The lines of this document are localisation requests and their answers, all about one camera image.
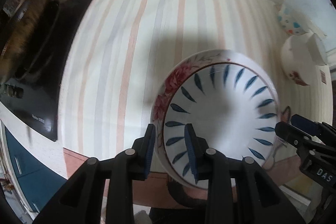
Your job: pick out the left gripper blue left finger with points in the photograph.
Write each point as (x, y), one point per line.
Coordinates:
(148, 148)

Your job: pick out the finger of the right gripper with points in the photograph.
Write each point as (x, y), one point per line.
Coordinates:
(308, 126)
(294, 136)

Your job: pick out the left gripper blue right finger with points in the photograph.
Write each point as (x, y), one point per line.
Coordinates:
(193, 149)

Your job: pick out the white plate blue stripes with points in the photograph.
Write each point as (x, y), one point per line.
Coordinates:
(231, 106)

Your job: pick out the white plate pink roses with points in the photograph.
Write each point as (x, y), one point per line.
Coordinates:
(165, 98)

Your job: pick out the white bowl red flowers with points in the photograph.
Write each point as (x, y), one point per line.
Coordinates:
(296, 60)

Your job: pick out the white bowl dark rim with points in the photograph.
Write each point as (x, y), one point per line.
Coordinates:
(317, 50)

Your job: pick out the blue kitchen cabinet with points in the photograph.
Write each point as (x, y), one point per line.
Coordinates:
(37, 182)

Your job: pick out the striped cat table mat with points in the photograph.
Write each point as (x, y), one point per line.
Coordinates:
(125, 49)

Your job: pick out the black induction cooktop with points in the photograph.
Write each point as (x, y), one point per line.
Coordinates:
(32, 93)

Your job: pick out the black frying pan with food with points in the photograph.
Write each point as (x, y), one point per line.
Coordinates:
(26, 35)

